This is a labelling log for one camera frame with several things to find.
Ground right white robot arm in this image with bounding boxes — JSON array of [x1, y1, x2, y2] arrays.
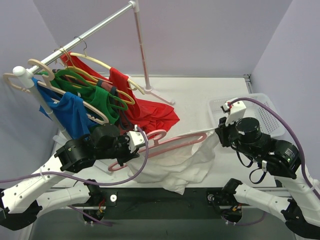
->
[[211, 117, 320, 240]]

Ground white plastic basket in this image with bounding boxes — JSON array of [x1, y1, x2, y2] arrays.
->
[[207, 93, 286, 138]]

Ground white tank top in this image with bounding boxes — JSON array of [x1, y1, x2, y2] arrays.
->
[[133, 130, 220, 195]]

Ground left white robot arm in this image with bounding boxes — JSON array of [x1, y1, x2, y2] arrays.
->
[[0, 123, 147, 231]]

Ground blue tank top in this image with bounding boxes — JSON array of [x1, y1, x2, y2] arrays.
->
[[32, 77, 98, 139]]

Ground beige hanger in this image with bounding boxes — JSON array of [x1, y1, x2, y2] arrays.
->
[[2, 58, 109, 125]]

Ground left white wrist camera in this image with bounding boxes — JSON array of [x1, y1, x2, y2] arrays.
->
[[126, 124, 147, 153]]

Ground green tank top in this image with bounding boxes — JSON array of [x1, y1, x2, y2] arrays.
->
[[51, 73, 119, 138]]

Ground maroon tank top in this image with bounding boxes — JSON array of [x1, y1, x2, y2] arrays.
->
[[97, 79, 134, 132]]

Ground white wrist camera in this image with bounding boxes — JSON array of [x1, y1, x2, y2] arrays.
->
[[221, 101, 247, 127], [126, 124, 147, 153]]

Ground yellow hanger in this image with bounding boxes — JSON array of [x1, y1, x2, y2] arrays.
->
[[60, 51, 141, 105]]

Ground green hanger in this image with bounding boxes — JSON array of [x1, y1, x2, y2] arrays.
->
[[51, 68, 129, 115]]

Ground silver clothes rack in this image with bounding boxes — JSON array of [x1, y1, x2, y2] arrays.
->
[[3, 0, 175, 140]]

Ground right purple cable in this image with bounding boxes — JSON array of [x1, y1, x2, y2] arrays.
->
[[224, 97, 320, 227]]

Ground red tank top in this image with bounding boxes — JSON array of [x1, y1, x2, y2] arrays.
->
[[59, 54, 181, 141]]

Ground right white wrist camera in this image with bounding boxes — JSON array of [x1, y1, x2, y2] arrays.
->
[[221, 101, 247, 127]]

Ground purple cable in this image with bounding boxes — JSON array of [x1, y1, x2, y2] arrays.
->
[[224, 97, 320, 227], [0, 126, 150, 227]]

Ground cream hanger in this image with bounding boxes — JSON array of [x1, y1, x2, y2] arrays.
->
[[70, 36, 146, 95]]

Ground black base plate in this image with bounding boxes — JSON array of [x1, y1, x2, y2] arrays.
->
[[80, 187, 238, 221]]

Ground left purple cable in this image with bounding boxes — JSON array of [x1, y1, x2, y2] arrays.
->
[[0, 126, 150, 227]]

